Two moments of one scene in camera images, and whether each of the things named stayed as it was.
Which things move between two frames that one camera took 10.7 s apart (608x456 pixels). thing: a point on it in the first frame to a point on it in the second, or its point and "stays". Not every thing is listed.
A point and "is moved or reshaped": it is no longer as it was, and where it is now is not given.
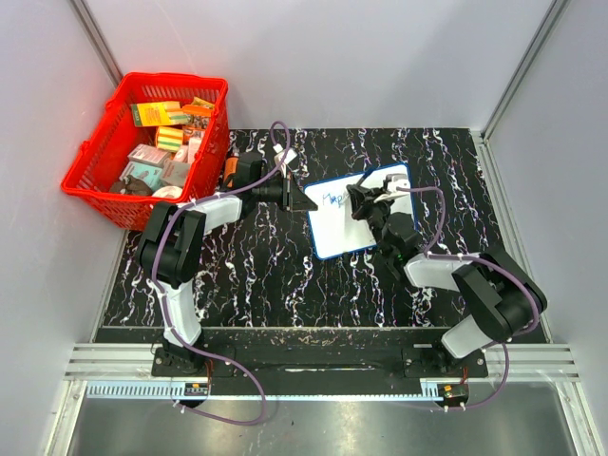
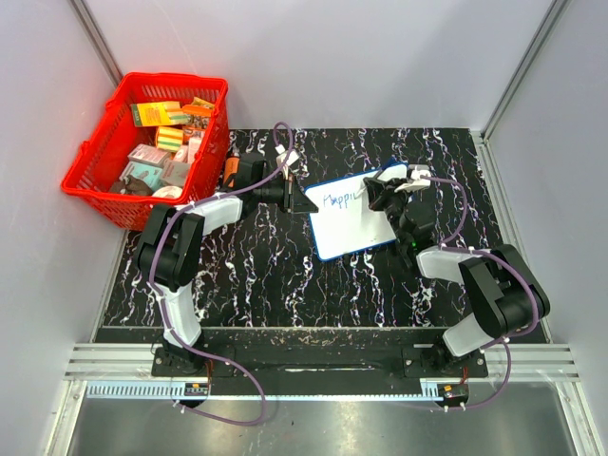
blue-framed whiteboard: (334, 228) stays
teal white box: (151, 176) stays
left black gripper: (293, 198) stays
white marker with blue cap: (365, 176) is moved or reshaped
